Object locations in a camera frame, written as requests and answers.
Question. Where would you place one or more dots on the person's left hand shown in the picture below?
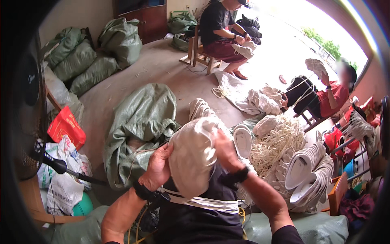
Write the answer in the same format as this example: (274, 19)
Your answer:
(156, 170)

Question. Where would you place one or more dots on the person's right hand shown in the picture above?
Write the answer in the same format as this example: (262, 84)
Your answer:
(227, 154)

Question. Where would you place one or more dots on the person's right fingers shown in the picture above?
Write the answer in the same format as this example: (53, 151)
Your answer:
(218, 138)

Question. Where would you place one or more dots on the white shoe with sole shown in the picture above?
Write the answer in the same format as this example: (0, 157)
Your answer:
(242, 140)

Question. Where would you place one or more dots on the stack of white shoe uppers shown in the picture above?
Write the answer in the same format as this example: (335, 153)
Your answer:
(199, 109)

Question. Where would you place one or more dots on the black wrist band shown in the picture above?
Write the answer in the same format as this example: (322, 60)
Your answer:
(144, 192)
(234, 177)

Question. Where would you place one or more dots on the coil of cream laces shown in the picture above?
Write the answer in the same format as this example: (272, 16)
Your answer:
(220, 91)

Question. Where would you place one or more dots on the white sack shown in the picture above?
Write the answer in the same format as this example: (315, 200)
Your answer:
(233, 88)

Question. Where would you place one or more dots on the heap of cream laces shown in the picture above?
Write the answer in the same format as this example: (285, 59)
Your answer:
(277, 143)

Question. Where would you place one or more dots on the pile of white shoe uppers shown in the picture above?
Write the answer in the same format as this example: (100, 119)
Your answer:
(266, 100)

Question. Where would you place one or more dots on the bundle of white laces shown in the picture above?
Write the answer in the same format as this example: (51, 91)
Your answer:
(207, 203)

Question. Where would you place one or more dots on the large crumpled green sack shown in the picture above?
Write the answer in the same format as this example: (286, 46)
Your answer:
(140, 119)

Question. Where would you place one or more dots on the wooden stool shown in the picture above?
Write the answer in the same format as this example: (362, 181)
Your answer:
(198, 56)
(309, 119)

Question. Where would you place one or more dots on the pink sandal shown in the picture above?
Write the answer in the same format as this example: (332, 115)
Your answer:
(282, 79)

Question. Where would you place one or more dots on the person's legs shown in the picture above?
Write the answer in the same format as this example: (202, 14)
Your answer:
(198, 225)

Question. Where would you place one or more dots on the row of white shoes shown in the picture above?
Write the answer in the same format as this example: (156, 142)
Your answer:
(307, 177)

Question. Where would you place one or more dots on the black bag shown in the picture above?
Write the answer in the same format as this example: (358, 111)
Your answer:
(251, 29)

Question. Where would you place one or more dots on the person's body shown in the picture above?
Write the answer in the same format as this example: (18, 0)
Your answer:
(288, 236)

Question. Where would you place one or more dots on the orange wooden chair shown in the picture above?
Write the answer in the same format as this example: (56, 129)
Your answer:
(338, 192)

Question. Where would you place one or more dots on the dark wooden cabinet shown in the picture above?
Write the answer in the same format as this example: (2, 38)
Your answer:
(143, 19)

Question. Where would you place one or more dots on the cluttered rack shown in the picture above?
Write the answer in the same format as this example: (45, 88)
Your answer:
(359, 146)

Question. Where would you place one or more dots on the heap of full green sacks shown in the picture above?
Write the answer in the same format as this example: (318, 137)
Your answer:
(91, 58)

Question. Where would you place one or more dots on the teal round basin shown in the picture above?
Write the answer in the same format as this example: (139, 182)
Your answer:
(83, 207)

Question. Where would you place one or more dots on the black pole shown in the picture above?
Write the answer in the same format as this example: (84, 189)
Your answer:
(68, 170)

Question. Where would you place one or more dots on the red plastic bag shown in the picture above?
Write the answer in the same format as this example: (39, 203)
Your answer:
(65, 126)

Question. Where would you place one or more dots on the heap of white printed bags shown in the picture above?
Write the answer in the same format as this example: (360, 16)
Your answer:
(62, 183)

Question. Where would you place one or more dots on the clear plastic bag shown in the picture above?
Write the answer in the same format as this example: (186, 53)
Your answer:
(59, 91)

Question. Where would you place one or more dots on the black electric fan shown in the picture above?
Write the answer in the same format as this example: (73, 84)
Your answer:
(29, 100)

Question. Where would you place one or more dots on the low wooden table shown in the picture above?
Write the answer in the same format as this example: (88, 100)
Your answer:
(33, 201)

